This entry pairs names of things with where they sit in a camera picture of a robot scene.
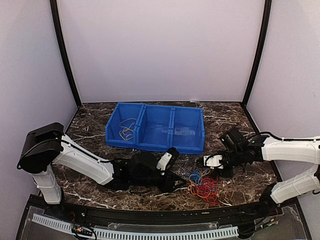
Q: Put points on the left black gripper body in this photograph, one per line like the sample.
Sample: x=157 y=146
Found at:
x=164 y=187

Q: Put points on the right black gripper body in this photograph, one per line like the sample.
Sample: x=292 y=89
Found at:
x=228 y=174

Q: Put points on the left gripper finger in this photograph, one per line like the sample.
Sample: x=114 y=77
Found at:
x=175 y=185
x=175 y=179

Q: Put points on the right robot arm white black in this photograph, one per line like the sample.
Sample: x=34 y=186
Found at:
x=266 y=147

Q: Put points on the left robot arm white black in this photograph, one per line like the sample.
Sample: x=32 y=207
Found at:
x=49 y=144

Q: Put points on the right blue storage bin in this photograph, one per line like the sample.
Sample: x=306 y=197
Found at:
x=188 y=130

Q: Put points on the blue storage bin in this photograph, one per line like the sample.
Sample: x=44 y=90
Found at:
x=188 y=130
x=154 y=128
x=121 y=128

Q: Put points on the middle blue storage bin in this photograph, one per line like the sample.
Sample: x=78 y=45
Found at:
x=154 y=128

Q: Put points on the left blue storage bin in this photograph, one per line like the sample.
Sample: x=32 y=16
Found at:
x=121 y=128

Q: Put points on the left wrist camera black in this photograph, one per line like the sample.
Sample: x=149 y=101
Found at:
x=143 y=166

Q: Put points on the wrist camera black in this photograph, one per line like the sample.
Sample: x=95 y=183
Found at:
x=143 y=166
x=233 y=139

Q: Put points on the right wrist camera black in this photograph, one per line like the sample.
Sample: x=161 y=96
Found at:
x=233 y=139

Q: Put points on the white slotted cable duct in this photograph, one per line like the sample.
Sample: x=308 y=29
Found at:
x=108 y=234

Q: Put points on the black front rail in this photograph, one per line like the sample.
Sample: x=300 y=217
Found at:
x=241 y=214

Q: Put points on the right black frame post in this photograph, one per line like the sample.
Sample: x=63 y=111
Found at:
x=258 y=52

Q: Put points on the black frame post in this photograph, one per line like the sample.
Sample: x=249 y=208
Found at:
x=63 y=51
x=258 y=52

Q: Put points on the left black frame post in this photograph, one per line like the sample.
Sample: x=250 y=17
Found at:
x=63 y=51

